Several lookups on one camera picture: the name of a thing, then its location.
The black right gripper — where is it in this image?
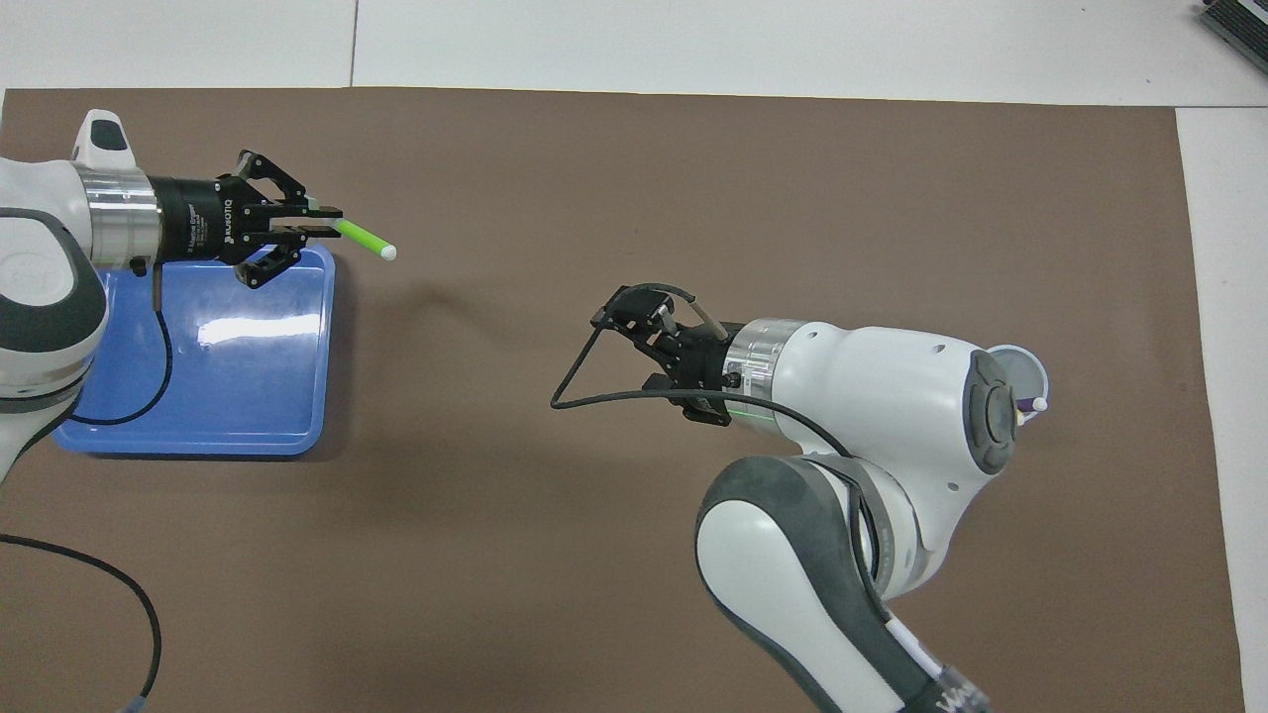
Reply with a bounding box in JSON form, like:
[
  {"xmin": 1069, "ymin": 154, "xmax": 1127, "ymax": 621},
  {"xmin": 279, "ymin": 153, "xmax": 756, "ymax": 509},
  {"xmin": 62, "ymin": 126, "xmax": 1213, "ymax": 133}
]
[{"xmin": 591, "ymin": 285, "xmax": 736, "ymax": 429}]

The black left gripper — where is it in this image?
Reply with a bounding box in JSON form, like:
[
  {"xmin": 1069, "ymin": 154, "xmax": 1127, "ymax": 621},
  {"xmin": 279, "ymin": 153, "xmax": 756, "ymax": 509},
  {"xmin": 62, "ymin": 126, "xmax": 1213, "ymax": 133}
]
[{"xmin": 149, "ymin": 151, "xmax": 345, "ymax": 291}]

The green pen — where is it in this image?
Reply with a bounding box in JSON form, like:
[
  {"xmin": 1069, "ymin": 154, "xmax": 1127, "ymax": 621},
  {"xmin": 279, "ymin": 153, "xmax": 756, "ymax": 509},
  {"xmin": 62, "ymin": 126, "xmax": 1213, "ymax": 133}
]
[{"xmin": 332, "ymin": 218, "xmax": 398, "ymax": 261}]

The brown table mat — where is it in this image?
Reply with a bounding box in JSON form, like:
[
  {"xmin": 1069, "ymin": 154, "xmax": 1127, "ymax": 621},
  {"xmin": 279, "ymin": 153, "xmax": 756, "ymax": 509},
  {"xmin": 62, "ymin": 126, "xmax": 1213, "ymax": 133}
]
[{"xmin": 0, "ymin": 87, "xmax": 1251, "ymax": 713}]

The blue plastic tray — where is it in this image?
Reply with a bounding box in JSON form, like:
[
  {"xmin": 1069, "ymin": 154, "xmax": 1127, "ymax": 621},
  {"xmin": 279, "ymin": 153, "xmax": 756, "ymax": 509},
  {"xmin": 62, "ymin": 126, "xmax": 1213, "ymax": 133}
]
[{"xmin": 52, "ymin": 243, "xmax": 336, "ymax": 458}]

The pale blue mesh cup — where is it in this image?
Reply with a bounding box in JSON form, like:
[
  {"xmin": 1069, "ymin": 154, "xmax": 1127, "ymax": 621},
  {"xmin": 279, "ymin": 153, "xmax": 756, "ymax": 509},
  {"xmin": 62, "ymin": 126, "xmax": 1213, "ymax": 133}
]
[{"xmin": 986, "ymin": 344, "xmax": 1050, "ymax": 427}]

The grey keyboard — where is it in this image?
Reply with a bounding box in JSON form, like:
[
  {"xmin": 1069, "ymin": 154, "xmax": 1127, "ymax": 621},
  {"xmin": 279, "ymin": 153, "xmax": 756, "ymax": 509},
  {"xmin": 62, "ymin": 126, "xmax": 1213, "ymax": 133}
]
[{"xmin": 1201, "ymin": 0, "xmax": 1268, "ymax": 51}]

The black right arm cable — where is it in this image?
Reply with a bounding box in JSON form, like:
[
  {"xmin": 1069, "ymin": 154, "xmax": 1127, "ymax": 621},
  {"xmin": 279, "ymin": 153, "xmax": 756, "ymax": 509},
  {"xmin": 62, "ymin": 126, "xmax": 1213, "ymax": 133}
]
[{"xmin": 550, "ymin": 283, "xmax": 855, "ymax": 458}]

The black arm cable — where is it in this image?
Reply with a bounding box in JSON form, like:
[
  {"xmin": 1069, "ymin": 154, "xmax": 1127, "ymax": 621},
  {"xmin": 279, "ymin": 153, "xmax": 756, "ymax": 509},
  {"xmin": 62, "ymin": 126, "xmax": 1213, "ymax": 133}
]
[
  {"xmin": 0, "ymin": 259, "xmax": 175, "ymax": 713},
  {"xmin": 550, "ymin": 283, "xmax": 855, "ymax": 458}
]

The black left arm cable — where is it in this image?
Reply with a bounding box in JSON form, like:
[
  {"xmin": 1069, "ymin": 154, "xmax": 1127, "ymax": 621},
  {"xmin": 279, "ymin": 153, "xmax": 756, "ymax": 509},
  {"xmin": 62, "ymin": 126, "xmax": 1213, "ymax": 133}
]
[{"xmin": 0, "ymin": 259, "xmax": 175, "ymax": 713}]

